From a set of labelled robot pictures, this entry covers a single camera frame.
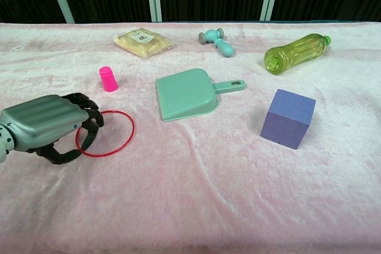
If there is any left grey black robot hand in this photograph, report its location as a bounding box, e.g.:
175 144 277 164
0 92 105 165

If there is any thin red ring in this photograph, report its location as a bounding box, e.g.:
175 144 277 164
75 109 136 158

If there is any pink plastic cone peg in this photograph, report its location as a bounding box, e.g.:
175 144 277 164
99 65 120 93

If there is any clear bag of grains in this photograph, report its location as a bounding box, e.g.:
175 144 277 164
114 28 175 58

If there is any mint green plastic dustpan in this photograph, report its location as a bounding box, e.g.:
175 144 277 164
155 68 247 123

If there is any pink plush table cloth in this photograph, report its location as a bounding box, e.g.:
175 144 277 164
0 21 381 254

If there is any teal toy hammer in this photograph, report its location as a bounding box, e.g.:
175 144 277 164
198 28 235 58

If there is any purple foam cube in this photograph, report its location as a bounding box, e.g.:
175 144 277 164
260 89 316 150

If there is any yellow-green plastic bottle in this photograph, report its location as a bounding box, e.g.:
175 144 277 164
263 34 332 76

